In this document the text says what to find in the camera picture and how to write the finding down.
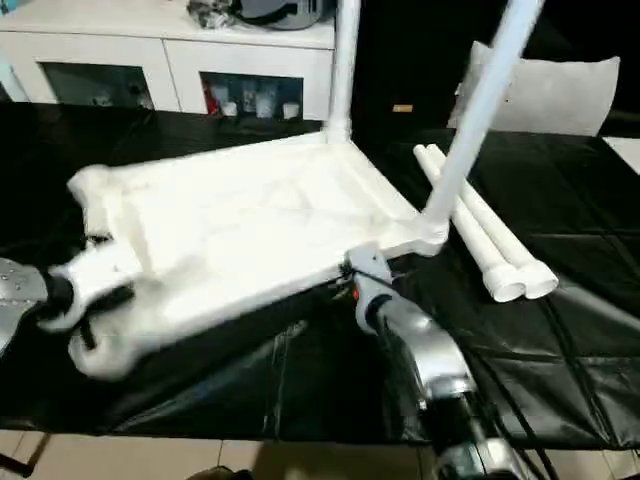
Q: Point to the white plastic table leg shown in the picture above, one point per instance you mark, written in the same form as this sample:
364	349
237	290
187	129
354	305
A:
480	240
500	230
480	115
345	65

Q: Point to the white plastic table top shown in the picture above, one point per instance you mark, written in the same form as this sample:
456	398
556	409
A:
225	215

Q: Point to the small tan block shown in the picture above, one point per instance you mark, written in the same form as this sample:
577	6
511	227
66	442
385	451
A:
402	108

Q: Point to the white cabinet with glass doors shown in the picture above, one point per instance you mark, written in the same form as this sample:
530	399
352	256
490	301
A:
100	50

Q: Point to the grey round bag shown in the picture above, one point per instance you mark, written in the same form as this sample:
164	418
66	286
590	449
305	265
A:
285	12

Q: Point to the grey cushion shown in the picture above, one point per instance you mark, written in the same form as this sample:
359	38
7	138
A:
560	95

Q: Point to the dark clutter pile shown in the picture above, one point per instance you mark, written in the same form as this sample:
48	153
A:
212	15

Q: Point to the white flat board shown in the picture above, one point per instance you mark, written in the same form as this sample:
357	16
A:
625	152

